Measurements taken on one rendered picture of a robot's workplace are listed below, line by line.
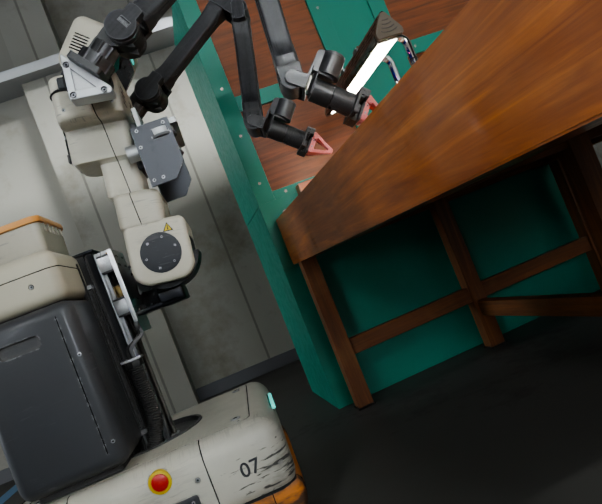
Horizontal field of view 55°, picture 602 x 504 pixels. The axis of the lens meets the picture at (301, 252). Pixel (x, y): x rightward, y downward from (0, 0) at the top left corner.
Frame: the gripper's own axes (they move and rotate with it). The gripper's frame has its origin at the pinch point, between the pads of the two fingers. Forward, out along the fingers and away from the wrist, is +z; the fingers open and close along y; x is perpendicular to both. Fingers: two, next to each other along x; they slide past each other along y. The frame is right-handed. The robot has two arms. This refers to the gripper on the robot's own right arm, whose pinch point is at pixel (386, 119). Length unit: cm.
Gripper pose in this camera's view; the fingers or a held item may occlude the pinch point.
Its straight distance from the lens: 146.6
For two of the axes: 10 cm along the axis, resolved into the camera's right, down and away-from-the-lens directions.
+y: -1.9, 1.1, 9.8
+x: -3.2, 9.3, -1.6
